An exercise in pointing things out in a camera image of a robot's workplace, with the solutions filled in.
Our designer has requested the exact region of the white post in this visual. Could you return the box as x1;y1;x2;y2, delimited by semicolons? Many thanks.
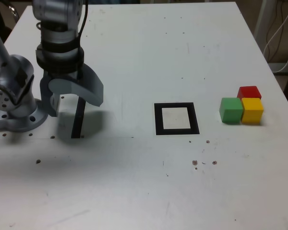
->
253;0;271;41

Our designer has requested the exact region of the green cube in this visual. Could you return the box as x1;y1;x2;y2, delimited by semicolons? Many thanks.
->
218;97;244;125

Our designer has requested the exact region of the yellow cube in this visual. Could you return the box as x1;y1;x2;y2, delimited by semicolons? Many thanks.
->
240;97;264;125

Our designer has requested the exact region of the black tape square outline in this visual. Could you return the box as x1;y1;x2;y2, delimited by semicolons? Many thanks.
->
154;102;200;136

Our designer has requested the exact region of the red cube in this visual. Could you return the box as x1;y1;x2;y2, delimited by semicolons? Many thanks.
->
237;85;262;101

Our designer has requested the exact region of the pale flat box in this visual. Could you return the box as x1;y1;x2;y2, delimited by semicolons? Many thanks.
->
268;62;288;75

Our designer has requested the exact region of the black tape strip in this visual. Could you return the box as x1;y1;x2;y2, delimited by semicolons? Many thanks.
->
71;95;87;139

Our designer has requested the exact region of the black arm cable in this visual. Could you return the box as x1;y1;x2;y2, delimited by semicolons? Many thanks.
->
77;0;89;43

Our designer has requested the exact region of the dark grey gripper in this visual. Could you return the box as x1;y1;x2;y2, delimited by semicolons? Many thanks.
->
40;63;104;118

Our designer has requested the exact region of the chrome chair tube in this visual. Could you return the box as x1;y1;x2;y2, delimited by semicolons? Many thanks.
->
7;4;20;19

